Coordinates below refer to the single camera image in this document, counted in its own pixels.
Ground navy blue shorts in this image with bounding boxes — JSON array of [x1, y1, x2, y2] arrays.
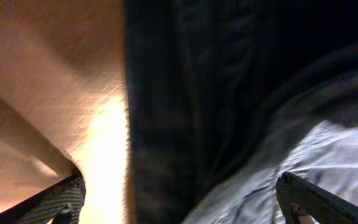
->
[[124, 0, 358, 223]]

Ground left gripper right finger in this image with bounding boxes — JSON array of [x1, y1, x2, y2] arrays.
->
[[275, 172, 358, 224]]

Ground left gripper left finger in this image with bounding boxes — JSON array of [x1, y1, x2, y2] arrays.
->
[[0, 175, 86, 224]]

